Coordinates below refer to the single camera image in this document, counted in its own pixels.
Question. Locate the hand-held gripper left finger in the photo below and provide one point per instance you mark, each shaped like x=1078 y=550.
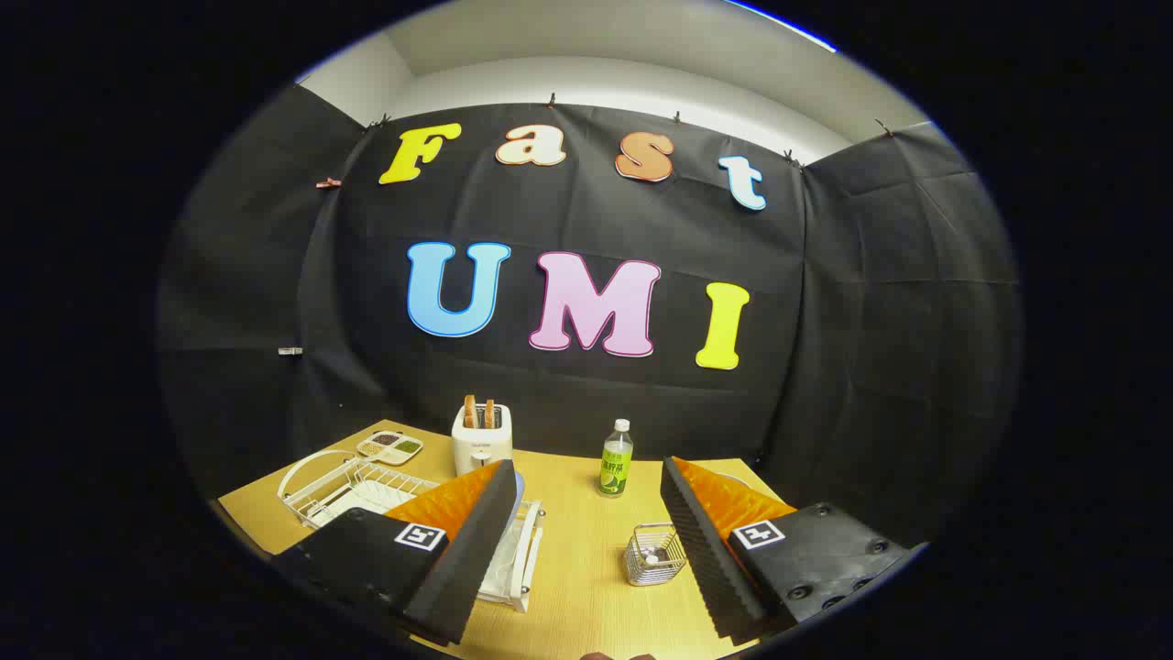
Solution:
x=467 y=568

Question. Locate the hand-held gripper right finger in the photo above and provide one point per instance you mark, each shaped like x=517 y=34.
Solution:
x=706 y=568

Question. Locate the white spoon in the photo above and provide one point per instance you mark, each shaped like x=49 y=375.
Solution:
x=652 y=556

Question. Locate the blue plate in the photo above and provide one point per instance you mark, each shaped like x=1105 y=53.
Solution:
x=520 y=490

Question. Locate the white toaster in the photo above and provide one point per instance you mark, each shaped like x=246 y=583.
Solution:
x=481 y=445

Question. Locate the green label drink bottle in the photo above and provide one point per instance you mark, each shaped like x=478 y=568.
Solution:
x=616 y=467

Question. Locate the white divided condiment tray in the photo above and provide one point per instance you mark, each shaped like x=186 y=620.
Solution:
x=389 y=446

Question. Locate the black backdrop cloth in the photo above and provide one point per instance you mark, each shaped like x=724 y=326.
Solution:
x=586 y=220

